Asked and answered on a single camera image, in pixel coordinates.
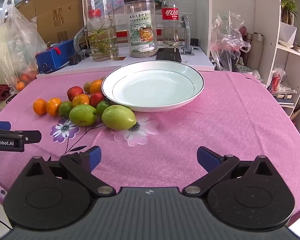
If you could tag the small orange tangerine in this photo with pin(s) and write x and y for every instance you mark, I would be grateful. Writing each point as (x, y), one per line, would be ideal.
(80, 100)
(96, 86)
(53, 106)
(40, 106)

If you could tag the black phone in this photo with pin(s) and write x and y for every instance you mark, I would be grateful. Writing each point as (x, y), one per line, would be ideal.
(168, 55)

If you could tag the plastic bag with red contents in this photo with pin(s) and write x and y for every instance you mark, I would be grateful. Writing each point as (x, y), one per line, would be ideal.
(276, 80)

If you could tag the clear plastic bag with tangerines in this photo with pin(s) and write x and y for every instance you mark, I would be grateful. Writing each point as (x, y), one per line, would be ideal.
(15, 42)

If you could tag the white shelf unit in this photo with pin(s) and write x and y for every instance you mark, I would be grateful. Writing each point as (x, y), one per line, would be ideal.
(267, 17)

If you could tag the red fruit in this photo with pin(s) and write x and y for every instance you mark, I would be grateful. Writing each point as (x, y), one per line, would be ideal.
(74, 92)
(97, 99)

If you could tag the white planter box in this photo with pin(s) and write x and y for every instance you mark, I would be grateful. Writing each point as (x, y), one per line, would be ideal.
(287, 33)

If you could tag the clear plastic jar with label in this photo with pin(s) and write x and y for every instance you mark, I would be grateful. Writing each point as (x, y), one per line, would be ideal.
(141, 30)

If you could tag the brown cardboard box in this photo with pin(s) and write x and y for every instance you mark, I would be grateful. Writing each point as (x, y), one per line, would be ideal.
(57, 10)

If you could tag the clear bottle with red cap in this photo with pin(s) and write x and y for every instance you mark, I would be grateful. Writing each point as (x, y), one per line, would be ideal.
(94, 13)

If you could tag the small green tomato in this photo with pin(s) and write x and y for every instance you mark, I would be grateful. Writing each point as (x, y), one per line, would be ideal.
(64, 108)
(102, 107)

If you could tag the pink floral tablecloth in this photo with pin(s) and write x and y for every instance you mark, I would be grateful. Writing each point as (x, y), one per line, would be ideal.
(202, 125)

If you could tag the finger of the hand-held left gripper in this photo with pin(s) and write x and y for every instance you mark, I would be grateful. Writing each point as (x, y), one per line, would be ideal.
(32, 137)
(0, 125)

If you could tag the small black adapter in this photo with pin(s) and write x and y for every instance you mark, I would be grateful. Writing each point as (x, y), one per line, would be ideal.
(74, 60)

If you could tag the white round plate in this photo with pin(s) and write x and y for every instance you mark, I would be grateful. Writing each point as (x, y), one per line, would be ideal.
(152, 87)

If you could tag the crumpled clear plastic bag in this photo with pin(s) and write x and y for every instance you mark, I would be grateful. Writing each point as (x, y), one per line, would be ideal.
(227, 45)

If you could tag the glass vase with water plants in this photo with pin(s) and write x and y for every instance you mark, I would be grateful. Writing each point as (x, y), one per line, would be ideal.
(105, 37)

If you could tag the white base board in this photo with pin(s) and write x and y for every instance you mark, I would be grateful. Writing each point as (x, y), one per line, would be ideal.
(140, 63)

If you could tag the gold square sticker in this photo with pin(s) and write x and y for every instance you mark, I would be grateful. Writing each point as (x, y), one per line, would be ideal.
(119, 58)

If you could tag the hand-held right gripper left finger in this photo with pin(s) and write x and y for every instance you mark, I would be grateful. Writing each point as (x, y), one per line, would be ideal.
(95, 156)

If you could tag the cola bottle with red label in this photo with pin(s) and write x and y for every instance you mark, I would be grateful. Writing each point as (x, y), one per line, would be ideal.
(170, 15)

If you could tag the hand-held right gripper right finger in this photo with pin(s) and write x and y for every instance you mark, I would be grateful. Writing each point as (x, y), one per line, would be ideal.
(208, 158)

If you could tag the small black box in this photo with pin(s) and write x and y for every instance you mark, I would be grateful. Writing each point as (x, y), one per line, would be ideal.
(195, 42)

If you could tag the blue plastic box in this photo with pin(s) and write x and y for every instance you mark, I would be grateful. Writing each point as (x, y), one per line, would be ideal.
(52, 57)

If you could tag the grey metal bracket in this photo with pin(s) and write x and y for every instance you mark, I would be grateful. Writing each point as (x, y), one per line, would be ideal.
(187, 37)
(78, 40)

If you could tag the large green fruit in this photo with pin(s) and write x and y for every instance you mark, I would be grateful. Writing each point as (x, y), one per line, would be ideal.
(82, 115)
(118, 118)

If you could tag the red and black cloth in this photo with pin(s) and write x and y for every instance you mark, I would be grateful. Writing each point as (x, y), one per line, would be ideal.
(0, 92)

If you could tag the brownish green fruit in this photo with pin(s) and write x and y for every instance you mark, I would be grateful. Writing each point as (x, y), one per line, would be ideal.
(87, 87)

